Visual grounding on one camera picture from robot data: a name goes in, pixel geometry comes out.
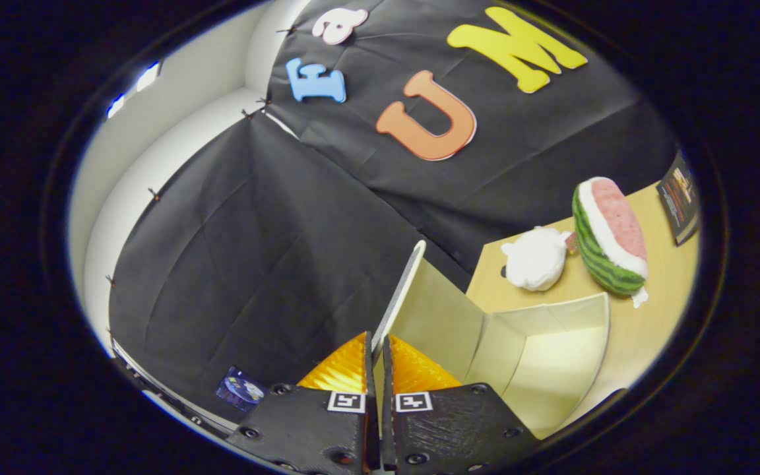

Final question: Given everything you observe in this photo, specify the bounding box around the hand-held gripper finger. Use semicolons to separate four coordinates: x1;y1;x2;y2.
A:
381;334;542;475
225;331;381;475

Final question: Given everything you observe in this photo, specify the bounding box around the black backdrop cloth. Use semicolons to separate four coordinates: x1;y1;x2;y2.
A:
108;0;678;423

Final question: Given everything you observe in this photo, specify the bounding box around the white plush toy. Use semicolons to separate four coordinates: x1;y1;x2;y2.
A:
501;226;573;292

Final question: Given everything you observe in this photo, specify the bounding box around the watermelon slice plush toy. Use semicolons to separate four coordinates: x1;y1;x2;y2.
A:
571;176;650;309

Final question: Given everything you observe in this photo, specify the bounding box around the black cover book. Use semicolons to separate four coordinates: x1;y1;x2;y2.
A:
656;150;701;246

